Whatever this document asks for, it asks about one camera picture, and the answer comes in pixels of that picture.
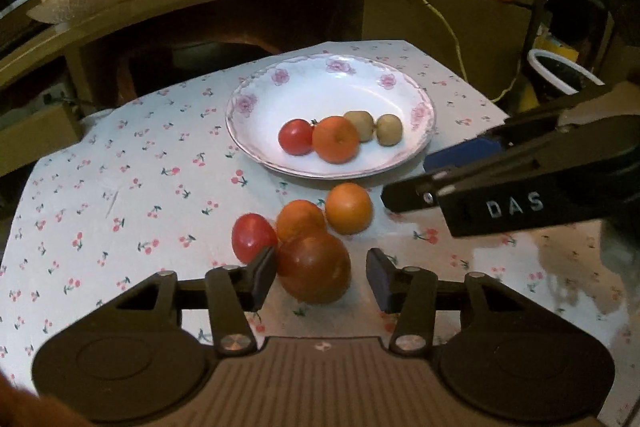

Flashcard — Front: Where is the white floral plate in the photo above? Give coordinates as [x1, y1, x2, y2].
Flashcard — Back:
[225, 54, 437, 180]

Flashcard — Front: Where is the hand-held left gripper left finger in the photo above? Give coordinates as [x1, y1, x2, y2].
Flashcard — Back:
[100, 246, 279, 356]

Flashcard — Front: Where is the black pot with white rim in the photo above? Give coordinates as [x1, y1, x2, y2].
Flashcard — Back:
[527, 49, 607, 102]

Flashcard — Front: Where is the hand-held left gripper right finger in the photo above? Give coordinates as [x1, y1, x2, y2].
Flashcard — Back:
[366, 248, 543, 356]

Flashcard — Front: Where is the small red tomato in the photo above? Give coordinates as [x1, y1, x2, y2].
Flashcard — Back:
[231, 213, 279, 265]
[278, 119, 315, 156]

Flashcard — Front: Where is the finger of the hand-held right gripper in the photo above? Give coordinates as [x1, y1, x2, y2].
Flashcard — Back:
[381, 147, 542, 214]
[422, 84, 621, 174]

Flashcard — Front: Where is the brown kiwi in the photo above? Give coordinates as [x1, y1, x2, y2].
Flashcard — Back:
[375, 114, 404, 146]
[343, 110, 376, 142]

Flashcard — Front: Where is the orange tangerine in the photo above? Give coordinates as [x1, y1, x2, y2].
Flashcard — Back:
[325, 183, 374, 236]
[312, 116, 361, 164]
[276, 200, 328, 244]

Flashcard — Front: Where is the large dark red tomato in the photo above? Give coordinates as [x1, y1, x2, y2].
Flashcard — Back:
[276, 232, 352, 305]

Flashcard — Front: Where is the cardboard box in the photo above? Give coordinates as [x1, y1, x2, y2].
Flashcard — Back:
[0, 101, 84, 178]

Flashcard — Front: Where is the cherry print tablecloth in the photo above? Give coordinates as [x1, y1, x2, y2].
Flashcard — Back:
[0, 39, 631, 408]

